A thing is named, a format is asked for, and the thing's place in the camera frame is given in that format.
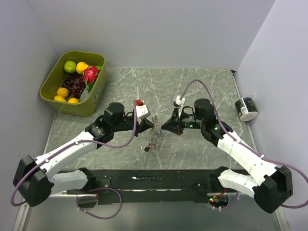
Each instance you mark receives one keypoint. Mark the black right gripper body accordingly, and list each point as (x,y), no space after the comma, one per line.
(190,121)

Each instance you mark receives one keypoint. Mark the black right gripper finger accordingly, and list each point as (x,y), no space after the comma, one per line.
(170,126)
(174,117)

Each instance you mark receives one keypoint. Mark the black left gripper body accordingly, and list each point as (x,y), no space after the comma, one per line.
(127,123)

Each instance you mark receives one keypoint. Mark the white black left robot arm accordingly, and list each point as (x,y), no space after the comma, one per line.
(38,178)

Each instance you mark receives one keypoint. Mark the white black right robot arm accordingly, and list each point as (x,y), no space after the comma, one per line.
(268,184)

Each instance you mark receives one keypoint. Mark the orange fruit front right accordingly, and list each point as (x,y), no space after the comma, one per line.
(73,100)

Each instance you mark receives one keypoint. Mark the orange fruit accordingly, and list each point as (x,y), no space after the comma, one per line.
(63,92)
(73,100)

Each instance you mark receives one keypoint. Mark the pink dragon fruit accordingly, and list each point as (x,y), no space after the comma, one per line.
(90,75)

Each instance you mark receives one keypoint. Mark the black white tape roll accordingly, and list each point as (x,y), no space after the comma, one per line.
(246,109)

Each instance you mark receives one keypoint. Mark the olive green plastic bin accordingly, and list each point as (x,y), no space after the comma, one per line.
(74,104)

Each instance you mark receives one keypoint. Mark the purple grape bunch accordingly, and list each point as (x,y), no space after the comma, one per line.
(75,84)

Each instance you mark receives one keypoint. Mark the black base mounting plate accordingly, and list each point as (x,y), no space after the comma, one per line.
(144,186)

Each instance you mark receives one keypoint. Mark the orange fruit upper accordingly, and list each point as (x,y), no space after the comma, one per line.
(63,92)

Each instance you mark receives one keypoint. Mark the yellow lemon front left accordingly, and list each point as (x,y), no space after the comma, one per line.
(59,98)

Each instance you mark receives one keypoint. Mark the green apple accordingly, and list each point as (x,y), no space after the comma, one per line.
(70,67)

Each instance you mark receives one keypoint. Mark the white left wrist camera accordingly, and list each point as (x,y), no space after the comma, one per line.
(142,110)

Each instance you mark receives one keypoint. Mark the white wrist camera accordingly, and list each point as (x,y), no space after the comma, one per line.
(142,110)
(178,102)

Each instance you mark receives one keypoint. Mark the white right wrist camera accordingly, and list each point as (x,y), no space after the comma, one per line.
(178,102)

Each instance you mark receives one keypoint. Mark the aluminium rail frame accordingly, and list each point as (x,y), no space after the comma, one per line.
(66,212)

